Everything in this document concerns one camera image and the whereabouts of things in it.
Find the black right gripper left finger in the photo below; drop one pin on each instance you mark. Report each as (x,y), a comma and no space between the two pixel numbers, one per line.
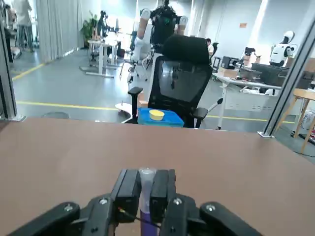
(125,191)

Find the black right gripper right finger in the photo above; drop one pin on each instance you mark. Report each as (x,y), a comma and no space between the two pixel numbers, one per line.
(162,191)

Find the purple marker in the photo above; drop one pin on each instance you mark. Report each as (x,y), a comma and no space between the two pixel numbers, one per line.
(147,216)

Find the blue plastic bin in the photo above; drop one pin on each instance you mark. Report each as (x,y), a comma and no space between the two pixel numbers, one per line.
(172,120)

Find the yellow bowl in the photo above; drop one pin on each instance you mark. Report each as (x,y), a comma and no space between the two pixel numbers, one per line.
(156,115)

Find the black mesh office chair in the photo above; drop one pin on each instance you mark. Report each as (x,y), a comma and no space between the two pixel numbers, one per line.
(182,81)

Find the white table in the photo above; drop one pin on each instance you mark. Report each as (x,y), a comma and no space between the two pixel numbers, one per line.
(246,103)

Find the white desk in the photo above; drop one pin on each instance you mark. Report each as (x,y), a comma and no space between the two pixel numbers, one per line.
(101,59)

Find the cardboard box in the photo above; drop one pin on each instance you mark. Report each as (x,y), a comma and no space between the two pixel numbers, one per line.
(227,71)

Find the black box device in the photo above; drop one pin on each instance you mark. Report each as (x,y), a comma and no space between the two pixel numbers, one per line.
(229,62)

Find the person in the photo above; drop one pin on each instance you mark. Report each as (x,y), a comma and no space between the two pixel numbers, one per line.
(209,44)
(23,14)

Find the dark storage crate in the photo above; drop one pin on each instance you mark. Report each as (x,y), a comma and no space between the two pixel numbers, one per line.
(265,73)

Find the green potted plant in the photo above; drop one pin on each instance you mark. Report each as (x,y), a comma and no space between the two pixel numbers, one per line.
(88,29)

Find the black humanoid robot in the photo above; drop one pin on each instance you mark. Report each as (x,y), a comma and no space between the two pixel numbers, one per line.
(163,24)

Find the wooden stool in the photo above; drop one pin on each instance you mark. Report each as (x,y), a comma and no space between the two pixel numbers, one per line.
(305,94)

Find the grey curtain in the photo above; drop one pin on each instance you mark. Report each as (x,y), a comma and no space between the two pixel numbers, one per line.
(56,29)

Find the white humanoid robot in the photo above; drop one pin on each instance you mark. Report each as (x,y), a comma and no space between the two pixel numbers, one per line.
(279,52)

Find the aluminium frame post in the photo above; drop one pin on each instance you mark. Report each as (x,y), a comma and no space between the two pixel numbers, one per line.
(283,98)
(8,98)

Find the orange wall sign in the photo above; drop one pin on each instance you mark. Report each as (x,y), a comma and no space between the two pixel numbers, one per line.
(243,25)

